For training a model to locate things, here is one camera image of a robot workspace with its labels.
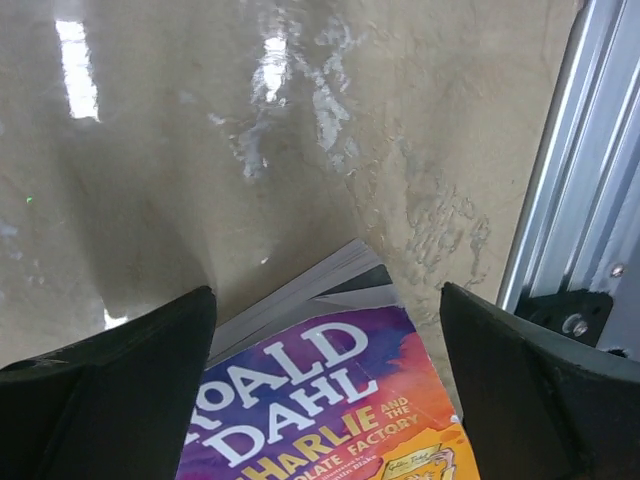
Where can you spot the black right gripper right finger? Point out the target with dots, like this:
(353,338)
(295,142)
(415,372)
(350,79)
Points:
(536,404)

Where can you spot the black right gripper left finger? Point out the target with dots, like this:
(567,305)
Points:
(116,405)

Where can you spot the Roald Dahl Charlie book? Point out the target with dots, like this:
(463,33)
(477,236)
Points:
(326,378)

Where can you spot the aluminium rail frame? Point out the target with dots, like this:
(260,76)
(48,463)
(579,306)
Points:
(578,230)

